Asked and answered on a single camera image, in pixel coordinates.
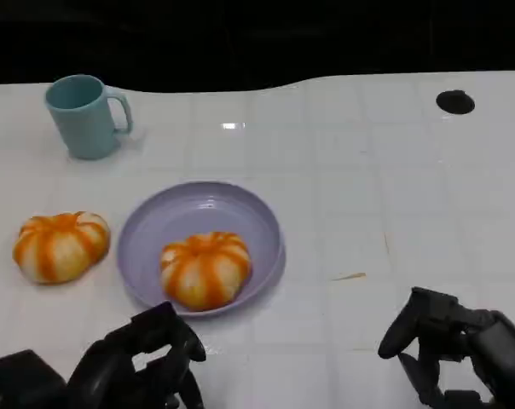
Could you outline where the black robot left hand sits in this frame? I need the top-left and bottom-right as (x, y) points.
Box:
(65, 301), (207, 409)

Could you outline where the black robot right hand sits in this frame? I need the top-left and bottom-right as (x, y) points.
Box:
(377, 286), (515, 409)

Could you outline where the orange and white bread roll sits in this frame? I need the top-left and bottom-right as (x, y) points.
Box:
(11, 210), (112, 285)
(159, 231), (253, 312)

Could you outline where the lilac plate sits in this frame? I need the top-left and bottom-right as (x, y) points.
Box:
(116, 181), (286, 319)

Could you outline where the pale green mug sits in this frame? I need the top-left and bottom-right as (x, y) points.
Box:
(43, 74), (134, 161)

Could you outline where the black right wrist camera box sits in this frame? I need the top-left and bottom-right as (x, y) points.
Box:
(443, 389), (496, 409)

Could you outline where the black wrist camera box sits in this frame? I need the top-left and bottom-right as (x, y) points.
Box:
(0, 349), (69, 409)
(443, 389), (496, 409)

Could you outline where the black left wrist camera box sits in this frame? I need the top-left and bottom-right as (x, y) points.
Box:
(0, 349), (69, 409)

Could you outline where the black table cable grommet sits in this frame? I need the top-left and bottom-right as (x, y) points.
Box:
(435, 89), (476, 115)

